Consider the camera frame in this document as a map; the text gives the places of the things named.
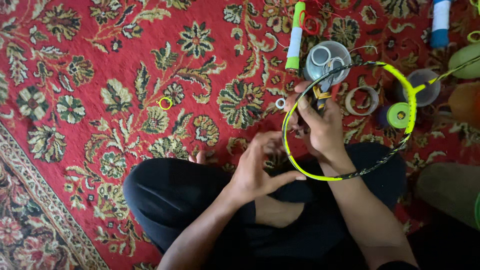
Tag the person's right hand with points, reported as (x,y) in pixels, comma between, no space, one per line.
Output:
(324,129)

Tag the person's left hand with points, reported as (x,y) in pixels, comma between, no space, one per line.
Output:
(253,176)

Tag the yellow black badminton racket frame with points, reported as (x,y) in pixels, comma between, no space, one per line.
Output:
(411,107)

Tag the beige empty tape roll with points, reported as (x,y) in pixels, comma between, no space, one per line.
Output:
(348,103)

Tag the person's bare foot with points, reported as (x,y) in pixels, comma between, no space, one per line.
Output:
(277,212)

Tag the white tape roll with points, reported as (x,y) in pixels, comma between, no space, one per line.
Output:
(314,56)

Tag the person's black trousers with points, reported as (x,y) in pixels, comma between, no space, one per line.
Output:
(176,198)

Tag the clear round plastic container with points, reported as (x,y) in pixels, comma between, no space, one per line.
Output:
(339,50)

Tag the clear plastic cup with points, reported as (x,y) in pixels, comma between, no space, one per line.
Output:
(427,93)

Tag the olive grey cushion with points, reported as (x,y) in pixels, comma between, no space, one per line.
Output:
(450,191)

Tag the orange rounded object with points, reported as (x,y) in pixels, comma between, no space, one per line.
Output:
(465,103)

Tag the light green rounded object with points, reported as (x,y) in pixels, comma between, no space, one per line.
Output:
(463,62)

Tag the red patterned carpet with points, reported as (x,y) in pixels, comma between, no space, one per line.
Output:
(112,93)

